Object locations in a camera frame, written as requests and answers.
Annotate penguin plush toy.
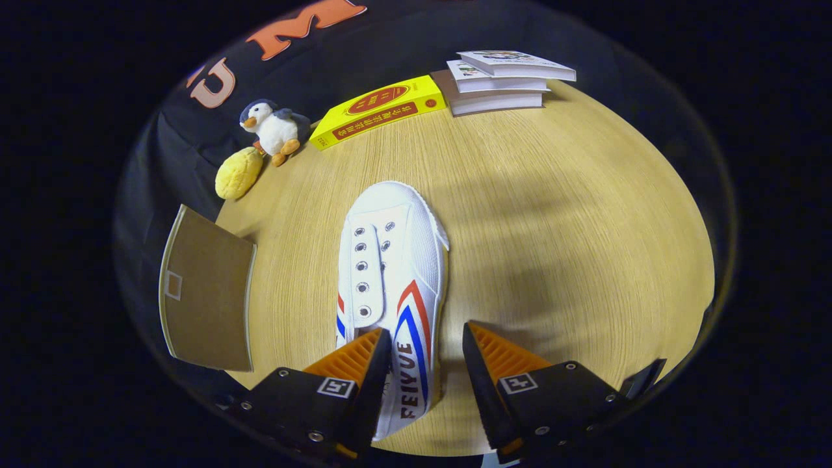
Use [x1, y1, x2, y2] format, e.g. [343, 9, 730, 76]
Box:
[239, 99, 311, 168]

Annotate illustrated white book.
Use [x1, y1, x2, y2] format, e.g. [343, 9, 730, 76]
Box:
[457, 50, 577, 83]

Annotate white striped canvas shoe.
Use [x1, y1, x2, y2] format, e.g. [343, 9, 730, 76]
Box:
[335, 181, 450, 443]

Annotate yellow book with red label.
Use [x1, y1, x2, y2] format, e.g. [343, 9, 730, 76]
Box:
[309, 75, 448, 151]

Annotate thin white book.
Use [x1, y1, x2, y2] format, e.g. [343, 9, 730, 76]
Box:
[447, 59, 550, 94]

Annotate beige fabric storage box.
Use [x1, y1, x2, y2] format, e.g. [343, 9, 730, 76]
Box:
[158, 204, 258, 373]

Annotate yellow bun plush toy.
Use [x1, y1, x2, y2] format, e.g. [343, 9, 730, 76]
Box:
[214, 146, 265, 201]

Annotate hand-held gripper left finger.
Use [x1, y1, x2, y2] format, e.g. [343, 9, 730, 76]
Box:
[227, 327, 394, 463]

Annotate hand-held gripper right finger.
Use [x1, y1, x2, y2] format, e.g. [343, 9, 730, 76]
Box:
[461, 320, 630, 463]

